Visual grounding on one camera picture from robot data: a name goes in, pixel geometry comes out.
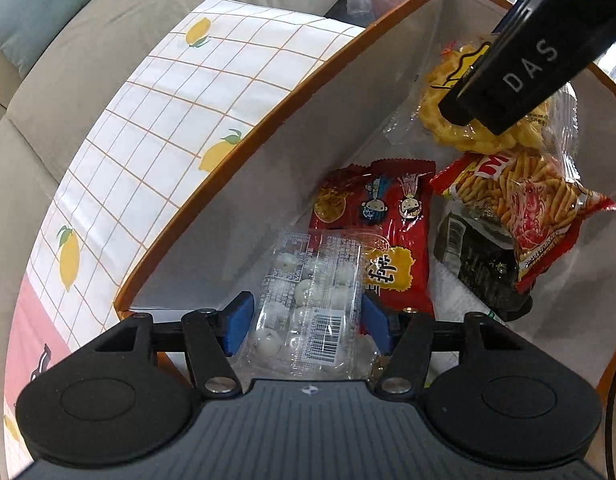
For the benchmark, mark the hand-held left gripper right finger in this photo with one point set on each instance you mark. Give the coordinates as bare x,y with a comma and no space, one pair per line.
375,325

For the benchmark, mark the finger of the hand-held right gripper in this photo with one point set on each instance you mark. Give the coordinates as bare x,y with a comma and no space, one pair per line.
453,106

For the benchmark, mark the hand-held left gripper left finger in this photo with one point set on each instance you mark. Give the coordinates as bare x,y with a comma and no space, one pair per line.
237,321

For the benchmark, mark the yellow crispy noodle snack bag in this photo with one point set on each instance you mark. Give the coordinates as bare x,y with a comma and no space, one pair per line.
453,120

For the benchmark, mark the clear white candy packet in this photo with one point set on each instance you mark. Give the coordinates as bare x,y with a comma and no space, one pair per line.
313,310

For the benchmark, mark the red cartoon snack packet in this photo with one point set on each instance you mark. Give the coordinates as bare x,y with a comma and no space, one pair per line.
388,240

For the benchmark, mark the dark green black snack packet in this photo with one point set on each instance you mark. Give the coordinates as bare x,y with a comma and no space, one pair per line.
483,265

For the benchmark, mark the orange shrimp stick snack bag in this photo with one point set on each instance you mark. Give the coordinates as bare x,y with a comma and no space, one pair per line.
533,205

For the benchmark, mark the orange storage box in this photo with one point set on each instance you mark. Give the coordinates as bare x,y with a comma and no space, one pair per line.
313,125

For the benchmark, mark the lemon print pink white tablecloth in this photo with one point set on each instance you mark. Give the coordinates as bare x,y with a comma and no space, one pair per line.
162,135

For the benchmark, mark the teal cushion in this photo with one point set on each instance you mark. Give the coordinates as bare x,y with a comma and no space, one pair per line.
42,5

